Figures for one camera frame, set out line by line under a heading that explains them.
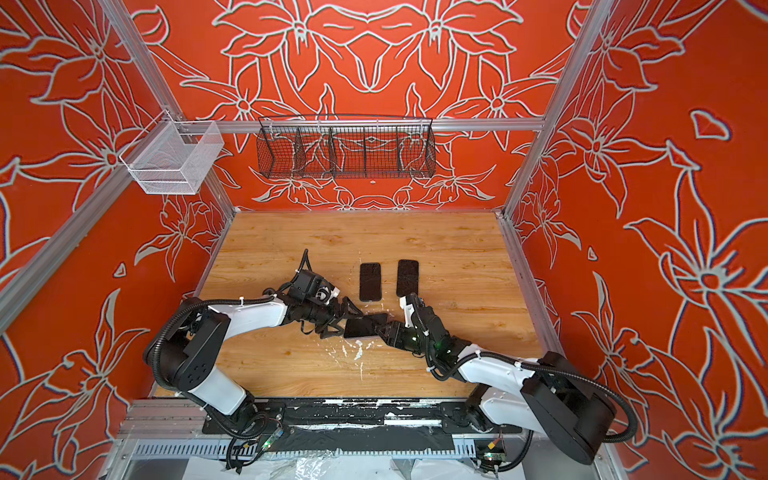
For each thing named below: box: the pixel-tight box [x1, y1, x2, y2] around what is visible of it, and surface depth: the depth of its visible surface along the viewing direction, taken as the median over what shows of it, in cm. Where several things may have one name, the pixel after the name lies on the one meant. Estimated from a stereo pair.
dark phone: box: [396, 260, 419, 297], surface depth 100 cm
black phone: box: [359, 262, 382, 302], surface depth 100 cm
